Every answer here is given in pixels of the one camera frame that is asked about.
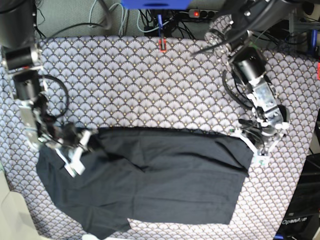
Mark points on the red clamp at right edge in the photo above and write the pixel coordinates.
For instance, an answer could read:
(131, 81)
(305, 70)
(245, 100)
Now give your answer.
(318, 70)

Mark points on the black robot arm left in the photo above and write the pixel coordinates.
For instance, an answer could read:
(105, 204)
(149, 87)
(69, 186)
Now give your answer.
(248, 68)

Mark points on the red and blue clamp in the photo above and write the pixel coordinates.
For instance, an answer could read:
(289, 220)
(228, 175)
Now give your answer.
(162, 39)

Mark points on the fan-patterned grey tablecloth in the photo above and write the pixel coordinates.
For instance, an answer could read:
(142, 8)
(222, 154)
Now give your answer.
(128, 82)

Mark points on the white object at bottom edge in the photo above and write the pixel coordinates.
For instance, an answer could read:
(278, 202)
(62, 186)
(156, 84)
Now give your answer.
(89, 237)

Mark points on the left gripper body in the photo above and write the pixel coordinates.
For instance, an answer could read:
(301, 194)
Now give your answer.
(254, 127)

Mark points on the black T-shirt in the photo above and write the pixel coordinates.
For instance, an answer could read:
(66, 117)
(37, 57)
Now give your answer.
(151, 175)

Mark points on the black OpenArm box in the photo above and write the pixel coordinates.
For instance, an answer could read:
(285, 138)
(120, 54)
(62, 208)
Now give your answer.
(302, 218)

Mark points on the beige cardboard box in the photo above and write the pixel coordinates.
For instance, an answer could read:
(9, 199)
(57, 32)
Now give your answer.
(15, 220)

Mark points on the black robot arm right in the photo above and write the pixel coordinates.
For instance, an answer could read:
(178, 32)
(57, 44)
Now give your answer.
(21, 60)

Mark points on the blue plastic mount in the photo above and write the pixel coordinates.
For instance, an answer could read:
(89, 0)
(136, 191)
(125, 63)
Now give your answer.
(156, 4)

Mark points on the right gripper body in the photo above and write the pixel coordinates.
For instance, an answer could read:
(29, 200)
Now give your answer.
(56, 137)

